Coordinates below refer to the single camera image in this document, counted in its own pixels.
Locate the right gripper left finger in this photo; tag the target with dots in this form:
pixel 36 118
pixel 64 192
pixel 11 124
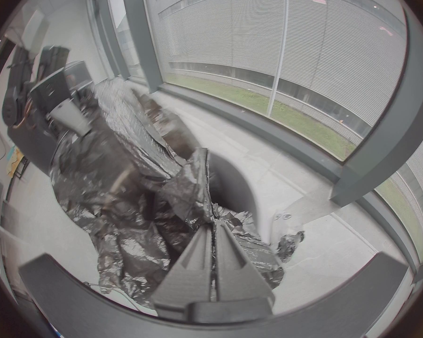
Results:
pixel 190 273

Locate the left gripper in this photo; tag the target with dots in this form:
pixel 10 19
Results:
pixel 51 90

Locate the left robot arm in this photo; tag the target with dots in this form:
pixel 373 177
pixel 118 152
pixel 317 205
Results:
pixel 28 146

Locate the black plastic bag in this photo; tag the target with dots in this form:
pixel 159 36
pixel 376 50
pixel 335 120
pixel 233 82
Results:
pixel 127 206

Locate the crumpled black plastic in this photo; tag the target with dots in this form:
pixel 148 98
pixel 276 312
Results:
pixel 289 246

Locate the white trash bin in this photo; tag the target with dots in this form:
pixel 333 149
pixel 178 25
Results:
pixel 264 224

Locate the window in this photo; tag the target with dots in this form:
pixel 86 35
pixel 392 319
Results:
pixel 391 136

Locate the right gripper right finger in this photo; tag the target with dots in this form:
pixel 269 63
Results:
pixel 236 273

